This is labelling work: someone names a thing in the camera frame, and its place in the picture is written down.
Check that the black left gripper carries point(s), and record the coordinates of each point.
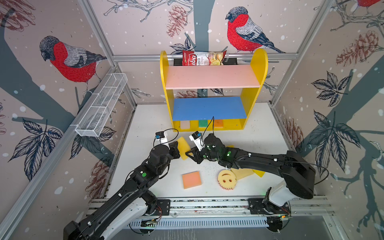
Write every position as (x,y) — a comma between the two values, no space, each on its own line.
(174,149)

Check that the salmon pink sponge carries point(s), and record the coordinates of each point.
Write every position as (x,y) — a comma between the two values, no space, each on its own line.
(191,180)

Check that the pale pink sponge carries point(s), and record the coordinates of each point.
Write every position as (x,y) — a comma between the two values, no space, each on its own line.
(185,125)

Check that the smiley face sponge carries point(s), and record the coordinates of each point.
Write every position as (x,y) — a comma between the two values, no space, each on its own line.
(227,179)

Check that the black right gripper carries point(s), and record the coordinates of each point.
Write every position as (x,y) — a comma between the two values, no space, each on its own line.
(196,154)

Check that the red chips bag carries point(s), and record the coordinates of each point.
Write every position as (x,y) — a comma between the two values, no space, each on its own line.
(191,57)

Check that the cream beige sponge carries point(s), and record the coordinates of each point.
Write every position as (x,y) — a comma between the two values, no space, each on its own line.
(242,173)

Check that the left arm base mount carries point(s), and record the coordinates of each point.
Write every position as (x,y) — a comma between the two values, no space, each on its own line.
(161,208)

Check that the white wire mesh basket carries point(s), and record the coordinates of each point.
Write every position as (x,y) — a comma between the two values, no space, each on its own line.
(98,113)

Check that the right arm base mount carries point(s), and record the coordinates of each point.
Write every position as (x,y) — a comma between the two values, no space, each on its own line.
(259,206)

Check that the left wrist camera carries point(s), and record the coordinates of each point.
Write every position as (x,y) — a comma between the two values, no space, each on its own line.
(161,138)

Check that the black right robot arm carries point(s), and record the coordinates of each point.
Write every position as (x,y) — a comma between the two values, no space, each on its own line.
(298,175)

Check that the yellow rectangular sponge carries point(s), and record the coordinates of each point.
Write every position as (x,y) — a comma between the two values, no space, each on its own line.
(183,145)

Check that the yellow wooden shelf unit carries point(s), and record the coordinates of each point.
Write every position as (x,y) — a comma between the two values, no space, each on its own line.
(228,93)

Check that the green scouring sponge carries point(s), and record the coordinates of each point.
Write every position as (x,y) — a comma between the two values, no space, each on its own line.
(203,123)

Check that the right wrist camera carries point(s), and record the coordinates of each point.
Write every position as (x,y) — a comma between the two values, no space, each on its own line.
(196,137)

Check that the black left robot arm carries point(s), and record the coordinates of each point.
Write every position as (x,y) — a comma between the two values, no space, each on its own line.
(131,201)

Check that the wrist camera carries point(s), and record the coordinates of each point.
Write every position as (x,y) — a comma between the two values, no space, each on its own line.
(161,138)
(196,137)

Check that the orange scouring sponge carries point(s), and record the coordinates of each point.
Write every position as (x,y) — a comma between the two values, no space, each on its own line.
(218,124)

